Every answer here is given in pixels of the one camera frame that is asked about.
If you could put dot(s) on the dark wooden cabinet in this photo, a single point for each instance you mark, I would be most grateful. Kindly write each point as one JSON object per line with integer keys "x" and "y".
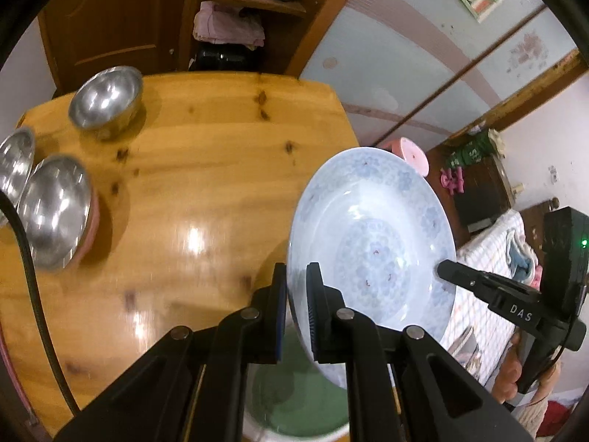
{"x": 481, "y": 198}

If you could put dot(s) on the folded pink cloth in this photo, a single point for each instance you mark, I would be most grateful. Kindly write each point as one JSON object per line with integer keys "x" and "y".
{"x": 228, "y": 25}

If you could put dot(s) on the pink plastic stool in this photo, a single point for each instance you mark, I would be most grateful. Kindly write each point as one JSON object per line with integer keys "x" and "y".
{"x": 414, "y": 154}

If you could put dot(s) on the blue floral plate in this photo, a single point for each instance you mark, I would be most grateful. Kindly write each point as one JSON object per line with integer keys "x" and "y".
{"x": 372, "y": 239}

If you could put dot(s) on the person's right forearm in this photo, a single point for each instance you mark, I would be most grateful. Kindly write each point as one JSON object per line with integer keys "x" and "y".
{"x": 534, "y": 416}

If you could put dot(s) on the light blue cloth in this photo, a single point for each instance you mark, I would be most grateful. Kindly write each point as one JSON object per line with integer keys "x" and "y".
{"x": 520, "y": 253}

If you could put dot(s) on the green plate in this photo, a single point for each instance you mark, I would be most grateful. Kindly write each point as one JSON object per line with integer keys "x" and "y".
{"x": 294, "y": 396}

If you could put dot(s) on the pink steel bowl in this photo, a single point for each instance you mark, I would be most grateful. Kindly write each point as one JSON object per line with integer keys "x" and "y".
{"x": 53, "y": 212}

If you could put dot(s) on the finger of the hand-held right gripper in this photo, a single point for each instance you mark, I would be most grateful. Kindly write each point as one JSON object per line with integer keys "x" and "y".
{"x": 464, "y": 276}

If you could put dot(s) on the small steel bowl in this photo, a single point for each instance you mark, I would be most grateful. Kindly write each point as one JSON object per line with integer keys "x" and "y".
{"x": 103, "y": 96}

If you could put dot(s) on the wooden corner shelf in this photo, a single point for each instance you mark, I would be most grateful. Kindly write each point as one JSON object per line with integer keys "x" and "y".
{"x": 285, "y": 7}

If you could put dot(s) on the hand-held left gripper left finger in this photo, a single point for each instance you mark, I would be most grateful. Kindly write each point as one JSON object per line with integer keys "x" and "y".
{"x": 278, "y": 317}

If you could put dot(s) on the green bag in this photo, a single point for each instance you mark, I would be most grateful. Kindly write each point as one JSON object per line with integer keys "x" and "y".
{"x": 469, "y": 149}

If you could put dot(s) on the person's right hand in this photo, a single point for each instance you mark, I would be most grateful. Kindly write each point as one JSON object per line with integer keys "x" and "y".
{"x": 506, "y": 377}

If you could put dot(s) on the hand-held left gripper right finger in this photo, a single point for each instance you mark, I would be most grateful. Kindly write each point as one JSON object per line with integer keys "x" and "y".
{"x": 316, "y": 317}

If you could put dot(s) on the sliding door wardrobe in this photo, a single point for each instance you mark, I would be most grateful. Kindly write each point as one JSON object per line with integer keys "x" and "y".
{"x": 414, "y": 55}

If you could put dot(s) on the brown wooden door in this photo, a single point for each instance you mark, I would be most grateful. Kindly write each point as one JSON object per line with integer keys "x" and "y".
{"x": 115, "y": 14}

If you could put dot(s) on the black pot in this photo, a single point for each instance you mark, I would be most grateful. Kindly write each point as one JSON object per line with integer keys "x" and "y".
{"x": 225, "y": 57}

